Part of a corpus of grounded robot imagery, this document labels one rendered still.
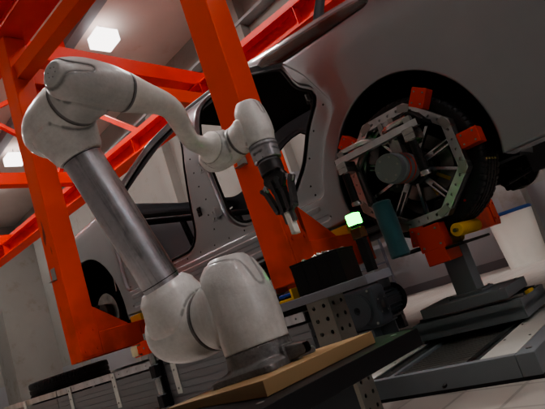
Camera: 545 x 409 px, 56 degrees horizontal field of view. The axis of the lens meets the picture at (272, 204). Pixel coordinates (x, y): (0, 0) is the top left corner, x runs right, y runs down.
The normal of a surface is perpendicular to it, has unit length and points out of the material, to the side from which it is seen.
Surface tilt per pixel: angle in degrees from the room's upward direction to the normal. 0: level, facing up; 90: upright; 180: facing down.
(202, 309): 83
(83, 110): 161
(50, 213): 90
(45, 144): 113
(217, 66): 90
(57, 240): 90
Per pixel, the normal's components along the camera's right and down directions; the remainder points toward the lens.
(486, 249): -0.70, 0.09
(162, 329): -0.49, 0.27
